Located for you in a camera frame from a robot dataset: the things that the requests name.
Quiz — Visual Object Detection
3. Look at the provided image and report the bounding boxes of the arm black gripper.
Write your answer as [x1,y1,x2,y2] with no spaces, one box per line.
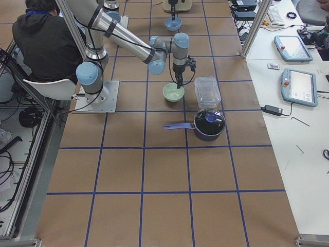
[168,0,178,21]
[172,63,186,88]

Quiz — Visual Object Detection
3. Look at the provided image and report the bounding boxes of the green bowl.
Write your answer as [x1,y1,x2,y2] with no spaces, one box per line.
[162,82,185,102]

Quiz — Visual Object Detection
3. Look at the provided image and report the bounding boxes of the blue bowl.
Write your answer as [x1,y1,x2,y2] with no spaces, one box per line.
[164,17,182,31]

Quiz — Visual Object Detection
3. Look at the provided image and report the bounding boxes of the cream and chrome toaster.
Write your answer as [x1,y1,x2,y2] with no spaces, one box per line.
[162,0,192,12]

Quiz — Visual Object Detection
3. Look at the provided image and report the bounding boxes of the clear plastic food container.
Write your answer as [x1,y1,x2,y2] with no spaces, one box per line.
[194,77,222,109]

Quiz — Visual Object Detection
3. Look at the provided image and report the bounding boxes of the blue pot with glass lid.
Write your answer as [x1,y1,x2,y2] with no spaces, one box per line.
[163,109,226,142]

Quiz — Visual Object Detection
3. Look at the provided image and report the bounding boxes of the black power adapter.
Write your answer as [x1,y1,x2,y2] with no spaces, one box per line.
[261,104,283,116]

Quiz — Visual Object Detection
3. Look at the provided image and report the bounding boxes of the upper teach pendant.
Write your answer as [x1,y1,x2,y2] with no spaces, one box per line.
[273,36,313,62]

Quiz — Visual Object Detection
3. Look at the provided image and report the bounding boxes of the teach pendant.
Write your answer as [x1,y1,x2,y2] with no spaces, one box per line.
[281,68,318,107]
[273,36,313,62]

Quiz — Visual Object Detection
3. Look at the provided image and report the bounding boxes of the white chair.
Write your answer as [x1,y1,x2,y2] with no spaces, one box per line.
[23,79,76,100]

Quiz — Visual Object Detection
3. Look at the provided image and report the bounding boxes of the lower teach pendant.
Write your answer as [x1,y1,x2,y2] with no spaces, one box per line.
[281,68,318,107]

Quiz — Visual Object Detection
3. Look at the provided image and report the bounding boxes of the person in black hoodie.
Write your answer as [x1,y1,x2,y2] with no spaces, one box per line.
[12,1,83,83]

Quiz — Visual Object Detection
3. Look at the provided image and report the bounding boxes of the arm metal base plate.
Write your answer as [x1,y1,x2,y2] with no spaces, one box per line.
[120,15,129,29]
[74,80,119,114]

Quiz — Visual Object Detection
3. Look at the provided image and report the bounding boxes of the aluminium frame post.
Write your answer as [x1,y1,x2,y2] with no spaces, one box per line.
[241,0,272,59]

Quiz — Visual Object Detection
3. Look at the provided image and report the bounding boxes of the coiled black cables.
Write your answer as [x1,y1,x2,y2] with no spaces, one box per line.
[18,105,42,129]

